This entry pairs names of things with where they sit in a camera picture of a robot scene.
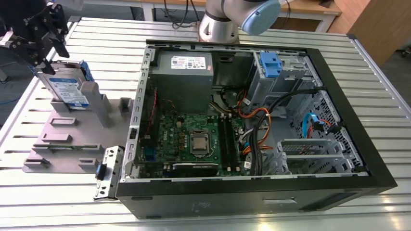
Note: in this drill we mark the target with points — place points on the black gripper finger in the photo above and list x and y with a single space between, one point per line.
44 67
60 48

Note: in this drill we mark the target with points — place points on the hard disk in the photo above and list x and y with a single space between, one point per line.
65 89

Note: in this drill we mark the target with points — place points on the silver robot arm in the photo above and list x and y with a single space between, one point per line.
215 26

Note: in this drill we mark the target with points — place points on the silver disk bay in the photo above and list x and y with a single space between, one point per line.
308 156

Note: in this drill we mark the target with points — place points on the grey parts rack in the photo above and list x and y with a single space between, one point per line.
80 134

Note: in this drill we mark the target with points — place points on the green RAM stick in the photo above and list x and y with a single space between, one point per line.
72 147

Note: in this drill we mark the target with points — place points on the grey power supply unit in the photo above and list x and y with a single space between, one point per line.
179 91

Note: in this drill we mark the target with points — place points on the green motherboard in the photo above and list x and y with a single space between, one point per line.
169 130

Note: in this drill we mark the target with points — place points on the silver CPU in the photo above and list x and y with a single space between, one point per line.
199 144

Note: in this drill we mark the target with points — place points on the CPU socket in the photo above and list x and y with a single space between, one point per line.
189 154

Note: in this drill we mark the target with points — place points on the black graphics card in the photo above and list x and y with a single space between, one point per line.
195 169

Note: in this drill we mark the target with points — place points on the black RAM slot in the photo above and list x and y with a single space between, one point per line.
223 144
233 144

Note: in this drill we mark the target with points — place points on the blue drive cage latch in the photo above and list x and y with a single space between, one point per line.
271 65

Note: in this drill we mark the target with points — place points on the silver drive cage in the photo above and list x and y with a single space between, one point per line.
265 89

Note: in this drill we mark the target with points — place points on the black PC case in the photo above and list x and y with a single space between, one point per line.
224 199

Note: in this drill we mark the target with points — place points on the wooden desk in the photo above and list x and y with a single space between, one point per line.
308 7

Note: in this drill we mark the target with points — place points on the wooden cabinet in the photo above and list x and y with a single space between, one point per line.
379 24

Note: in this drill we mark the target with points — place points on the white desk frame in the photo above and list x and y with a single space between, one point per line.
147 9

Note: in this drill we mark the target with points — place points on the silver expansion slot bracket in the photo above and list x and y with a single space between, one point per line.
111 168

